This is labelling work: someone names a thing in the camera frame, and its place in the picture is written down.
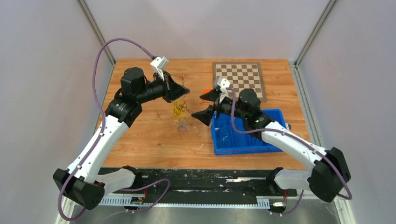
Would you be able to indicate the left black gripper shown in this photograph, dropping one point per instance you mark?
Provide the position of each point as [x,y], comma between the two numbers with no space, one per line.
[169,83]

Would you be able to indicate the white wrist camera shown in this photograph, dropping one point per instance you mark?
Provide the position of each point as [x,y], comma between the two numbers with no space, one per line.
[221,84]
[158,65]

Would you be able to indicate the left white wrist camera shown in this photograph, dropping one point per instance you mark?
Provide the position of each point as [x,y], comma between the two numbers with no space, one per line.
[158,65]

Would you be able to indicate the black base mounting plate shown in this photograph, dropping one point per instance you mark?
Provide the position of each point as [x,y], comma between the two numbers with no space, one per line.
[207,186]

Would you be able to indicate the blue plastic divided bin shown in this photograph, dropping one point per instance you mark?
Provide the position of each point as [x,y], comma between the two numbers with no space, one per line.
[228,142]

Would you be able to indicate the orange curved plastic piece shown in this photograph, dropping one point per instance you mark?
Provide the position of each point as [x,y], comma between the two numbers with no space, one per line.
[205,91]

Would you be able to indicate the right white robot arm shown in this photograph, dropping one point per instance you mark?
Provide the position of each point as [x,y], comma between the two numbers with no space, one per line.
[326,174]

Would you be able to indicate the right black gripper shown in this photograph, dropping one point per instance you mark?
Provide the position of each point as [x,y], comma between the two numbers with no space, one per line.
[205,115]

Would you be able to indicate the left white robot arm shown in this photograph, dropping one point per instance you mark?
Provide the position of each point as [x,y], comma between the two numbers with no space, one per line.
[81,181]

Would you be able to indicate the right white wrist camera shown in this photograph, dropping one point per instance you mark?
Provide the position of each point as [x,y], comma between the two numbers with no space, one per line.
[221,84]

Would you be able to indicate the wooden chessboard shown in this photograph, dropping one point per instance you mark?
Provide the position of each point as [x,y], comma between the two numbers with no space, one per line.
[242,75]

